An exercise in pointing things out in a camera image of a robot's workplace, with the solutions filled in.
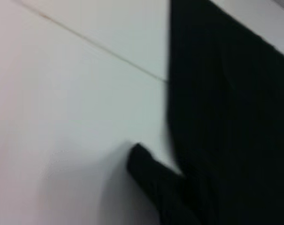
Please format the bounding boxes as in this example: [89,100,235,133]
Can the black shirt with FREE print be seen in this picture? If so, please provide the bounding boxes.
[127,0,284,225]

